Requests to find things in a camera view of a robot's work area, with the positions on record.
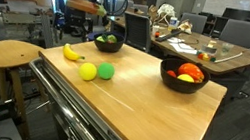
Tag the red toy radish green leaves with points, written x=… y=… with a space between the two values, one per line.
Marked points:
x=112 y=38

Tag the green fuzzy ball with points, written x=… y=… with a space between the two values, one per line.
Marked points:
x=106 y=71

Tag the yellow fuzzy ball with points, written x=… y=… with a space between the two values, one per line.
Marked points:
x=87 y=71

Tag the small red textured ball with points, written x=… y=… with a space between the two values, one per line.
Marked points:
x=171 y=74

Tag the orange red toy tomato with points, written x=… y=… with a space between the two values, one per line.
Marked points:
x=191 y=70

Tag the yellow toy lemon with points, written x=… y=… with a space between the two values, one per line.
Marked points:
x=185 y=78

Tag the grey office chair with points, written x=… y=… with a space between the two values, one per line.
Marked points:
x=96 y=28
x=194 y=23
x=239 y=32
x=140 y=8

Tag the dark mesh office chair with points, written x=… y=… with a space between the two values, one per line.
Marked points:
x=136 y=31

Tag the black plastic bowl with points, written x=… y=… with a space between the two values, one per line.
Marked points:
x=183 y=86
x=107 y=47

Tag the yellow toy banana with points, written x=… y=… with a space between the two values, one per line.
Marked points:
x=70 y=54

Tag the white bottle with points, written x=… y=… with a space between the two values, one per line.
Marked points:
x=172 y=24

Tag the long black device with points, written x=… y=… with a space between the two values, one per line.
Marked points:
x=169 y=36

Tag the beige cloth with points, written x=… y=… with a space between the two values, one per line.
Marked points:
x=185 y=27

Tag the white paper sheets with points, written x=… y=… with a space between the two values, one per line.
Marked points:
x=182 y=48

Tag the round wooden stool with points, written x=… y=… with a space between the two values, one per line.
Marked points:
x=9 y=53

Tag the small red block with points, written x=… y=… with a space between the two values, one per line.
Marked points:
x=200 y=56

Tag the clear container with yellow item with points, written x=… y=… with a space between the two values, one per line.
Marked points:
x=210 y=49

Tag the small yellow block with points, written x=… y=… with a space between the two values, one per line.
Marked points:
x=206 y=58

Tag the small green block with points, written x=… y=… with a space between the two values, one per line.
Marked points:
x=212 y=59

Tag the clear plastic cup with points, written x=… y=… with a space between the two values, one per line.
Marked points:
x=227 y=48

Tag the black computer monitor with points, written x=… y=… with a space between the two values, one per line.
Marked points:
x=240 y=14

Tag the white stick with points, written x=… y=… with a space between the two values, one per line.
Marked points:
x=228 y=58

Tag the wooden conference table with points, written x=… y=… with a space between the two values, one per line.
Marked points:
x=234 y=62

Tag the aluminium frame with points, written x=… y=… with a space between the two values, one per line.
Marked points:
x=47 y=30

